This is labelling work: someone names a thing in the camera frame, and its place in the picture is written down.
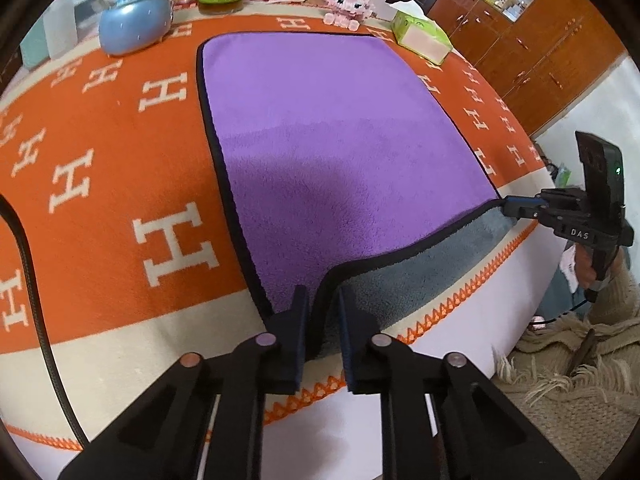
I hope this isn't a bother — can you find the blue snow globe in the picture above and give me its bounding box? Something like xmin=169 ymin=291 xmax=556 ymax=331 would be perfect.
xmin=98 ymin=0 xmax=172 ymax=58

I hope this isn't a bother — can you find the orange H-pattern table runner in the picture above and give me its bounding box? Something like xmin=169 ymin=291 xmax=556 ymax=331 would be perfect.
xmin=1 ymin=4 xmax=551 ymax=455

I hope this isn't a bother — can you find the pink brick pig figure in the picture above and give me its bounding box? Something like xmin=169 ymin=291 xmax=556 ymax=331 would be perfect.
xmin=323 ymin=0 xmax=374 ymax=32

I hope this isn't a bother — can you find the right human hand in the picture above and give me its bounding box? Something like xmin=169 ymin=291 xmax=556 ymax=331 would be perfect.
xmin=574 ymin=245 xmax=598 ymax=289

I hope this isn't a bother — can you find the purple and grey towel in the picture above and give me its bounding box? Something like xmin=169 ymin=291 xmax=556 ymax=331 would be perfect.
xmin=196 ymin=32 xmax=513 ymax=359

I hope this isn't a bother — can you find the black cable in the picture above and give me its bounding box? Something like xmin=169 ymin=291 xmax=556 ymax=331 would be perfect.
xmin=0 ymin=193 xmax=90 ymax=449

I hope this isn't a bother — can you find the wooden cabinet wall unit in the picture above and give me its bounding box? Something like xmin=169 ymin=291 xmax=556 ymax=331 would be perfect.
xmin=428 ymin=0 xmax=625 ymax=134

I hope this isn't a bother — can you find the beige fringed blanket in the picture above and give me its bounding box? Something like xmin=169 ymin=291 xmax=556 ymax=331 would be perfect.
xmin=491 ymin=253 xmax=640 ymax=480

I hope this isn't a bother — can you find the green tissue pack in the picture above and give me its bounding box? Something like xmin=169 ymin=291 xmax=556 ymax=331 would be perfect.
xmin=390 ymin=0 xmax=454 ymax=65

